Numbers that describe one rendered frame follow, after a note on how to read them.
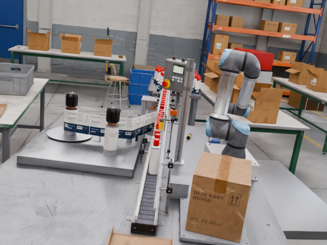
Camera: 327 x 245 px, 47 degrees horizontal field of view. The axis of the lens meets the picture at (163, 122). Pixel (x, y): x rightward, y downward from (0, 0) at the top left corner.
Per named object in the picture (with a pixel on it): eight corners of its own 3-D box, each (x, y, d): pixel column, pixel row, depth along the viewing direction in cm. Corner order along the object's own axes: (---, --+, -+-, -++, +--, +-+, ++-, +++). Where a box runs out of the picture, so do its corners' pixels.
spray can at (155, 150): (148, 170, 213) (152, 137, 207) (157, 172, 213) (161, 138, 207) (147, 174, 208) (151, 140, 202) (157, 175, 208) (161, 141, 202)
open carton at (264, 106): (229, 113, 412) (234, 79, 402) (270, 114, 425) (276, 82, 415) (244, 123, 377) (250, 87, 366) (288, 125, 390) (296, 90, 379)
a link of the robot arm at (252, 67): (266, 51, 218) (248, 110, 254) (248, 48, 219) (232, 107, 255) (265, 63, 210) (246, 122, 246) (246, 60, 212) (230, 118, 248)
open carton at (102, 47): (92, 56, 738) (93, 37, 727) (92, 53, 783) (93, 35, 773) (116, 58, 747) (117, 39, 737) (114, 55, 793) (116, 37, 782)
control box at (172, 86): (170, 87, 247) (173, 58, 241) (191, 93, 237) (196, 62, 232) (161, 88, 239) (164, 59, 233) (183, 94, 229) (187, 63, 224)
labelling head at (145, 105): (138, 128, 286) (142, 96, 279) (155, 130, 286) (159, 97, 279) (136, 133, 273) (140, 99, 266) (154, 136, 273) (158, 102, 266)
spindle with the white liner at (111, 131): (104, 149, 236) (107, 104, 228) (118, 151, 236) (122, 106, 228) (101, 155, 227) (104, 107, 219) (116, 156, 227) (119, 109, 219)
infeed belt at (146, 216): (155, 123, 319) (156, 119, 318) (165, 124, 319) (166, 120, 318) (133, 230, 161) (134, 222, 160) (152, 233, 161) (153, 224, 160)
